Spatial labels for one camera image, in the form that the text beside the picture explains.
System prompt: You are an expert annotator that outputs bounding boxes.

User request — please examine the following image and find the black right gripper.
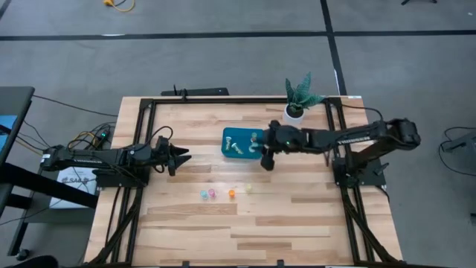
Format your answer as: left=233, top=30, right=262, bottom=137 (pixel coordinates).
left=257, top=118, right=299, bottom=156

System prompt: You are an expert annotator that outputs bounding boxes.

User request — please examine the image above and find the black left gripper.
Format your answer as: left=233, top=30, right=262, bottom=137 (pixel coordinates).
left=150, top=135, right=193, bottom=169

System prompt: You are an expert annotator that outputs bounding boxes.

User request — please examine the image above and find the blue plastic basket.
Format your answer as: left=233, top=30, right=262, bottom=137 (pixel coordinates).
left=220, top=127, right=267, bottom=160

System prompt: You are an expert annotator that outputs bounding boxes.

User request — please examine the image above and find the white plant pot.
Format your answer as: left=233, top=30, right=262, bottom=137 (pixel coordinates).
left=282, top=103, right=306, bottom=126

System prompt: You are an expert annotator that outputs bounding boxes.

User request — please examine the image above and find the green snake plant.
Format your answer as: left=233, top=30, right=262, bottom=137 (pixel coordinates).
left=284, top=71, right=327, bottom=115

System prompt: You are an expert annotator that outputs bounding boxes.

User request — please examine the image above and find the black flat box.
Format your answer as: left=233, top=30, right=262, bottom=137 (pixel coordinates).
left=160, top=84, right=231, bottom=97

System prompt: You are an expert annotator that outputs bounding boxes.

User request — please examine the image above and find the white printed box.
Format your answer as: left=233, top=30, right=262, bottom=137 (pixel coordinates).
left=49, top=165, right=100, bottom=210

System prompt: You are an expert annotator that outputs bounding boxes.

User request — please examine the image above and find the black desk beam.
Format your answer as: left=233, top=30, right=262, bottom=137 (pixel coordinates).
left=0, top=162, right=100, bottom=209

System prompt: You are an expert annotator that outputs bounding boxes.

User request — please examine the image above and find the grey desk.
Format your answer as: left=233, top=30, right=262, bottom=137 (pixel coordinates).
left=0, top=86, right=36, bottom=165

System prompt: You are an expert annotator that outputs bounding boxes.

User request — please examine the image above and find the blue screen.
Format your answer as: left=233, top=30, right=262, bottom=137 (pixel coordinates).
left=0, top=115, right=19, bottom=150

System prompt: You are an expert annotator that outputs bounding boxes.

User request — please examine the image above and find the person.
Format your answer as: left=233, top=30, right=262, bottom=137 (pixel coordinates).
left=10, top=255, right=60, bottom=268

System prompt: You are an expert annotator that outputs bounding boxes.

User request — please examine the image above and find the grey stand base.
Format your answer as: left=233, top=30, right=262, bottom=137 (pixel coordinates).
left=441, top=132, right=476, bottom=153

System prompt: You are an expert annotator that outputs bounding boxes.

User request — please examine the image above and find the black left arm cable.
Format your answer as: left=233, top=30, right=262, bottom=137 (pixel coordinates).
left=147, top=125, right=175, bottom=150

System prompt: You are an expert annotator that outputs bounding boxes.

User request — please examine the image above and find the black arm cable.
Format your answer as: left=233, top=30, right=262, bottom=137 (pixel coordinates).
left=147, top=125, right=175, bottom=150
left=340, top=103, right=385, bottom=122

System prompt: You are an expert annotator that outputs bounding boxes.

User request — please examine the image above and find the black aluminium table frame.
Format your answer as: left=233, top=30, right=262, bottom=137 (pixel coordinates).
left=87, top=95, right=405, bottom=268

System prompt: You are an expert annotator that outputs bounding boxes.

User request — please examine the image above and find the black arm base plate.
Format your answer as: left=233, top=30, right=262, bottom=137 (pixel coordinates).
left=332, top=158, right=387, bottom=188
left=95, top=167, right=152, bottom=188

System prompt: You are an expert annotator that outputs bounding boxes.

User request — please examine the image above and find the yellow coiled cable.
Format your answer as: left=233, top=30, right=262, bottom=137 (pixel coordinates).
left=68, top=130, right=100, bottom=150

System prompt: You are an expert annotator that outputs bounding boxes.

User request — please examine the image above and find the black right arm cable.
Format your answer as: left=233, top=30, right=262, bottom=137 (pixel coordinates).
left=340, top=103, right=385, bottom=122

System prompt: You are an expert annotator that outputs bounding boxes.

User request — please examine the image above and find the black floor cable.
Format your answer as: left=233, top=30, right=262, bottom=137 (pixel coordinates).
left=32, top=95, right=119, bottom=118

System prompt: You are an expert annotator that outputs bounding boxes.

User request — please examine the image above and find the yellow extension cable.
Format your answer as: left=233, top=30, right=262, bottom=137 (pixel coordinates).
left=103, top=0, right=136, bottom=13

